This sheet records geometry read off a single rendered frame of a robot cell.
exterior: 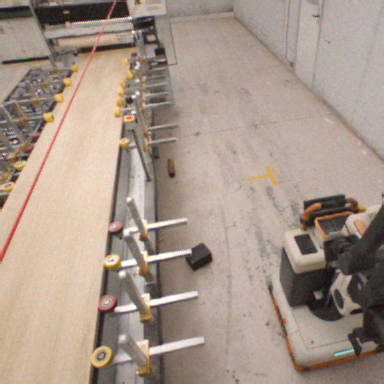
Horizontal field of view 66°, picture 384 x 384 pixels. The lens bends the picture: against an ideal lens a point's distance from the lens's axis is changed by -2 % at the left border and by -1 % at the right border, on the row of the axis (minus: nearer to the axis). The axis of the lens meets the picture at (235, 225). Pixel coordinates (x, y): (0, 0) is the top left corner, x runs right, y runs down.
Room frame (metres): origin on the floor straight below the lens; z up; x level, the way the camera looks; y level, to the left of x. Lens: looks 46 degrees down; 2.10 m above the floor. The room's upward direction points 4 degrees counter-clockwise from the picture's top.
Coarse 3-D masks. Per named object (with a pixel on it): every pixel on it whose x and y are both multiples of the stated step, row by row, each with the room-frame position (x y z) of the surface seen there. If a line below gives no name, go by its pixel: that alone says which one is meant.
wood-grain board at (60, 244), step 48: (96, 96) 3.19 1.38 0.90; (48, 144) 2.24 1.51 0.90; (96, 144) 2.18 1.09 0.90; (48, 192) 1.58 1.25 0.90; (96, 192) 1.54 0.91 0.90; (0, 240) 1.16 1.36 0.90; (48, 240) 1.13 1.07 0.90; (96, 240) 1.11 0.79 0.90; (0, 288) 0.83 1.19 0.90; (48, 288) 0.81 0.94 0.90; (96, 288) 0.79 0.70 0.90; (0, 336) 0.58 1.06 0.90; (48, 336) 0.56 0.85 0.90; (96, 336) 0.55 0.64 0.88
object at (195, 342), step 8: (168, 344) 0.51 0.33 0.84; (176, 344) 0.51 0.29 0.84; (184, 344) 0.51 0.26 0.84; (192, 344) 0.51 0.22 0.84; (200, 344) 0.51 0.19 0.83; (152, 352) 0.48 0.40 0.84; (160, 352) 0.48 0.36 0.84; (168, 352) 0.49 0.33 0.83; (120, 360) 0.46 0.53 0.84; (128, 360) 0.46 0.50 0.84; (104, 368) 0.44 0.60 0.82
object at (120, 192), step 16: (128, 112) 3.05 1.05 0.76; (128, 160) 2.30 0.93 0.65; (112, 208) 1.43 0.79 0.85; (112, 240) 1.19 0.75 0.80; (112, 272) 0.99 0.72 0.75; (112, 288) 0.89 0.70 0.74; (112, 320) 0.72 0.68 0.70; (112, 336) 0.64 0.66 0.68; (96, 368) 0.44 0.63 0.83; (112, 368) 0.49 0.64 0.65
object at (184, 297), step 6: (180, 294) 0.77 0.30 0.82; (186, 294) 0.77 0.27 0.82; (192, 294) 0.77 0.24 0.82; (156, 300) 0.75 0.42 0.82; (162, 300) 0.74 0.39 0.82; (168, 300) 0.74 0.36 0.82; (174, 300) 0.74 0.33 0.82; (180, 300) 0.74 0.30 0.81; (186, 300) 0.75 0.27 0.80; (126, 306) 0.72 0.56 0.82; (132, 306) 0.72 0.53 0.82; (150, 306) 0.72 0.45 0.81; (156, 306) 0.72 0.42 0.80; (114, 312) 0.70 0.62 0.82; (120, 312) 0.70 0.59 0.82; (126, 312) 0.70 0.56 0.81; (132, 312) 0.70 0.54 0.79
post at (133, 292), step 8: (120, 272) 0.70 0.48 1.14; (128, 272) 0.71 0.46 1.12; (120, 280) 0.67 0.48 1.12; (128, 280) 0.68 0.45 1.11; (128, 288) 0.67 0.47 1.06; (136, 288) 0.70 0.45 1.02; (136, 296) 0.68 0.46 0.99; (136, 304) 0.67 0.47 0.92; (144, 304) 0.69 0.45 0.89; (144, 312) 0.67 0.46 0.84; (152, 320) 0.68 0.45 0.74
